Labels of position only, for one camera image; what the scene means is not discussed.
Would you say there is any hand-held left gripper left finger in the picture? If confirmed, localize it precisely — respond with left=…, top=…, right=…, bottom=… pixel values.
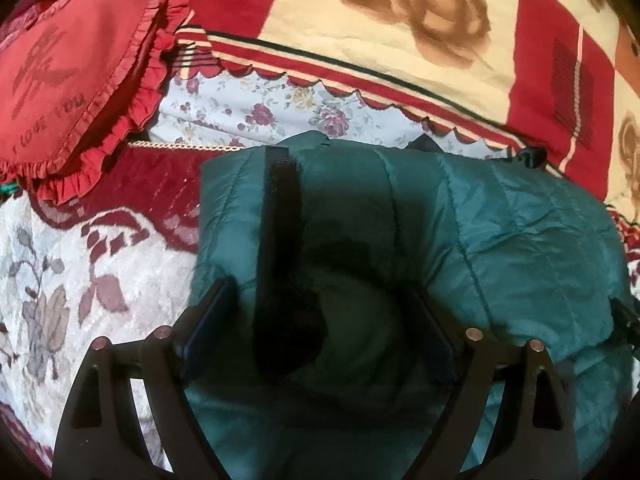
left=52, top=277, right=238, bottom=480

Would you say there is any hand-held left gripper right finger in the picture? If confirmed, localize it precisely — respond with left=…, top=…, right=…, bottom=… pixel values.
left=400, top=282, right=582, bottom=480

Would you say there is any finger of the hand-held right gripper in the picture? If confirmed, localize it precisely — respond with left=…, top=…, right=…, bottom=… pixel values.
left=610, top=297, right=640, bottom=346

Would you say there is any green quilted puffer jacket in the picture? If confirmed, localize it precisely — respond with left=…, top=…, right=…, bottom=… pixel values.
left=185, top=130, right=635, bottom=480

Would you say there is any white and red floral bedspread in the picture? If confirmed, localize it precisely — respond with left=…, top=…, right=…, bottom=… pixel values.
left=0, top=142, right=640, bottom=480

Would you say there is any small purple flower sheet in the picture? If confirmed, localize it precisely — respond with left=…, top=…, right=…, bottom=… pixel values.
left=150, top=71, right=506, bottom=158

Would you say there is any red heart-shaped ruffled pillow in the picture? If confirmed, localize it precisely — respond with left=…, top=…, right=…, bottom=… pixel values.
left=0, top=0, right=196, bottom=206

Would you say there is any red checked rose blanket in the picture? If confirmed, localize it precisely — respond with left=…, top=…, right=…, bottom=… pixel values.
left=70, top=0, right=640, bottom=241

